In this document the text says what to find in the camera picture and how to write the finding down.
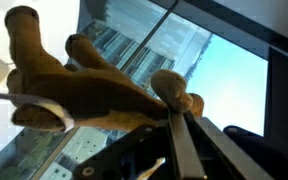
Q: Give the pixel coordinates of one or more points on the dark window frame edge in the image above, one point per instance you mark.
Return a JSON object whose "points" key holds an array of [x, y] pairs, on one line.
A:
{"points": [[250, 30]]}

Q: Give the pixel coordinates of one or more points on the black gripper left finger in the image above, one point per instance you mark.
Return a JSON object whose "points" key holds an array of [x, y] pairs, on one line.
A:
{"points": [[157, 150]]}

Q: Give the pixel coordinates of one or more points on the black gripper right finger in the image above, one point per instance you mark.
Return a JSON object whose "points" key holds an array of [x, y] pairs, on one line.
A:
{"points": [[217, 150]]}

